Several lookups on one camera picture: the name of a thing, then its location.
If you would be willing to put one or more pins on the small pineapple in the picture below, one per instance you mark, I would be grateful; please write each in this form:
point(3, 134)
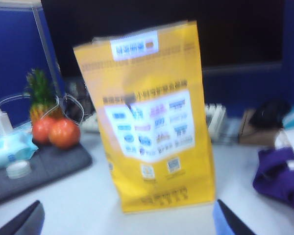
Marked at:
point(40, 95)

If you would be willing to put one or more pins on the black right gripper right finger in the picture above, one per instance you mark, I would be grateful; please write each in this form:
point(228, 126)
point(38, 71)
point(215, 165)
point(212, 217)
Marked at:
point(229, 224)

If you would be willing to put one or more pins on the red tomato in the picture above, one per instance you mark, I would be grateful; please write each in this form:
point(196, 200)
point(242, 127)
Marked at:
point(40, 131)
point(64, 134)

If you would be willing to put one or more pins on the white round lid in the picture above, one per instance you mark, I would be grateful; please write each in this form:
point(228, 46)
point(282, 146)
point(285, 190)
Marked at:
point(19, 169)

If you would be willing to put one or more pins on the black rounded object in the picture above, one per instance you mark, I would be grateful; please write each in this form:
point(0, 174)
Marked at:
point(270, 113)

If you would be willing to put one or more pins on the purple cloth bag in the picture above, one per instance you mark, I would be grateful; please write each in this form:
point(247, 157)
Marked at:
point(276, 176)

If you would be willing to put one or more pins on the dark monitor screen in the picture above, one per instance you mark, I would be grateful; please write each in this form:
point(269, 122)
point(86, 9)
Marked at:
point(235, 31)

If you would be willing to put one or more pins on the dark grey desk mat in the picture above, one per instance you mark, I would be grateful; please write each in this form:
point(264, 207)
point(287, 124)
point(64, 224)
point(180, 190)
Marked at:
point(56, 166)

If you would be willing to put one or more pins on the yellow printed paper bag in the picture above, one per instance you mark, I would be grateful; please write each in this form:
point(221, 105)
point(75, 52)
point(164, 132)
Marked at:
point(161, 178)

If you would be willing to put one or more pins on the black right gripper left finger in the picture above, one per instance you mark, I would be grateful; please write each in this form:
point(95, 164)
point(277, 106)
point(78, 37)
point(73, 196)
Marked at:
point(19, 224)

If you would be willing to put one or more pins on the light blue wet wipes pack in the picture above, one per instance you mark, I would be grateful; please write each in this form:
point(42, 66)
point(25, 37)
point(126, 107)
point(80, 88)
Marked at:
point(9, 149)

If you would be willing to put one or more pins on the white power adapter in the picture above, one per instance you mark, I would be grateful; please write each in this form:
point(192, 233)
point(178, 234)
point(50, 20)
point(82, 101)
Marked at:
point(2, 123)

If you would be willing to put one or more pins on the blue partition with silver edge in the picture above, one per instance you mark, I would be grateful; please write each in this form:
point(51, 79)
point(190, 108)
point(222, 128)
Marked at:
point(14, 61)

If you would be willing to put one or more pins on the brown cardboard box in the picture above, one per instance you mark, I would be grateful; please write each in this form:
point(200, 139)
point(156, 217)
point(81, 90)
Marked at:
point(257, 137)

